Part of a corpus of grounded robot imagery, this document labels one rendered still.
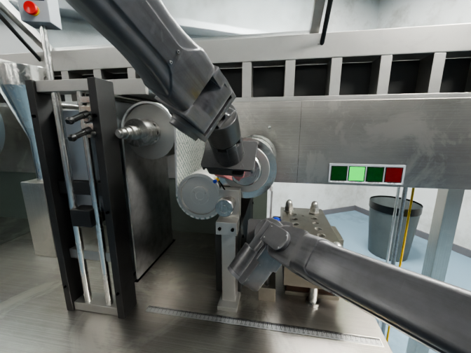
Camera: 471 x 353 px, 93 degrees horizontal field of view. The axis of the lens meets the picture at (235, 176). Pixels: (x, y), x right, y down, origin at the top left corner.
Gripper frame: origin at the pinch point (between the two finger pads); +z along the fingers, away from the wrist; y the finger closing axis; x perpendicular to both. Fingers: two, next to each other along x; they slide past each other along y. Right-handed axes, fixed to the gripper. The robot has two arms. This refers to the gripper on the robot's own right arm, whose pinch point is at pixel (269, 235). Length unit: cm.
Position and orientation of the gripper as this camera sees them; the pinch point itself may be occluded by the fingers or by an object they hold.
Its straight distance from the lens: 62.3
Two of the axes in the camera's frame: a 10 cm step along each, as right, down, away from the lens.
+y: 9.9, 0.6, -1.6
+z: 1.4, 2.7, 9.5
